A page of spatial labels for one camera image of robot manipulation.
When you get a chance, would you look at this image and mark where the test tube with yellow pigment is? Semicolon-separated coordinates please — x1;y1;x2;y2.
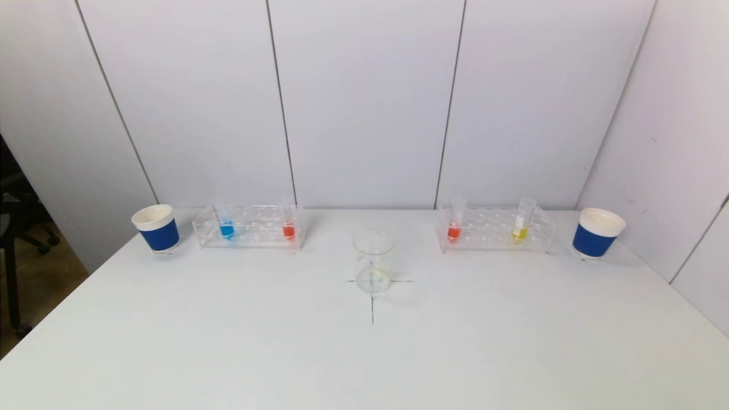
511;198;538;244

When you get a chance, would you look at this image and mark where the clear glass beaker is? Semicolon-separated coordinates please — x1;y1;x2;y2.
353;229;395;295

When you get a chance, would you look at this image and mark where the test tube with red pigment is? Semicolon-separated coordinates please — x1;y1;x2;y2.
280;199;297;241
447;198;468;243

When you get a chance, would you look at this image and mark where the clear plastic test tube rack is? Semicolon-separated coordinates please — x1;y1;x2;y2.
192;205;308;250
436;206;558;254

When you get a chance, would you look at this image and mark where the test tube with blue pigment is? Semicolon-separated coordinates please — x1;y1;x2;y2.
213;199;236;240

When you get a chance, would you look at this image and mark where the blue and white paper cup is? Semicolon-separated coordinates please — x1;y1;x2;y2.
572;208;627;260
131;204;181;253

